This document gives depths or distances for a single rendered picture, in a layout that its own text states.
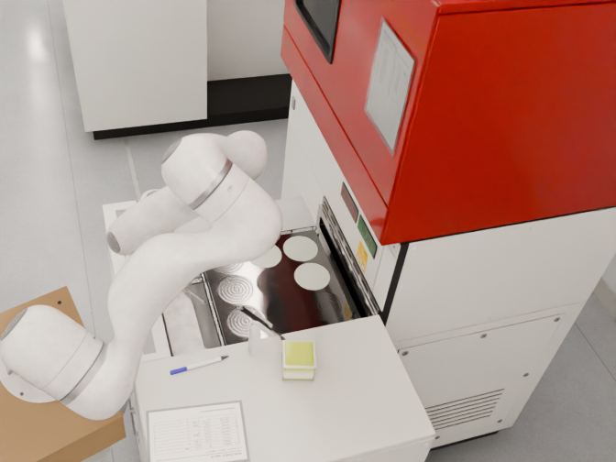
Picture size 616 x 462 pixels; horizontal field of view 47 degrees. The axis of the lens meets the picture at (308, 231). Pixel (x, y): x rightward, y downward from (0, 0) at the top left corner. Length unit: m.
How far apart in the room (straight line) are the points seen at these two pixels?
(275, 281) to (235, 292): 0.12
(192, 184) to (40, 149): 2.77
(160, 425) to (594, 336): 2.20
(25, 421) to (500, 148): 1.15
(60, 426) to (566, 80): 1.28
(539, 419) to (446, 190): 1.58
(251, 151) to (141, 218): 0.33
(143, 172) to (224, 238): 2.52
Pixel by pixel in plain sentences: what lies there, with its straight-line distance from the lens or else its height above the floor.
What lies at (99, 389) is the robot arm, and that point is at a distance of 1.23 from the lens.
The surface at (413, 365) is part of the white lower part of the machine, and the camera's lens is 2.11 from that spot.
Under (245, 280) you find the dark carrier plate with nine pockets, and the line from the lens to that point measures 1.94.
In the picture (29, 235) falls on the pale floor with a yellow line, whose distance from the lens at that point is 3.40.
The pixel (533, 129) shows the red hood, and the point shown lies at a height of 1.51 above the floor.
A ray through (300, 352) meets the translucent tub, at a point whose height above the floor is 1.03.
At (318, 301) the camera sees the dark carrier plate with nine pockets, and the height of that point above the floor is 0.90.
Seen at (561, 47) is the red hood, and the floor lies 1.71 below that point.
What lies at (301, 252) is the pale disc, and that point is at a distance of 2.02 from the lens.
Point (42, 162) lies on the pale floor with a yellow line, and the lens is 3.76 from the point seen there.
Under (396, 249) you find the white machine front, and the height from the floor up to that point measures 1.20.
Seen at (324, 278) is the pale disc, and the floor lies 0.90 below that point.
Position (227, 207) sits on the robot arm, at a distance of 1.11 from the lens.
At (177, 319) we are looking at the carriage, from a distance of 1.88.
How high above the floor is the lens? 2.37
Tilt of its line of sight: 45 degrees down
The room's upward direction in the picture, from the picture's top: 8 degrees clockwise
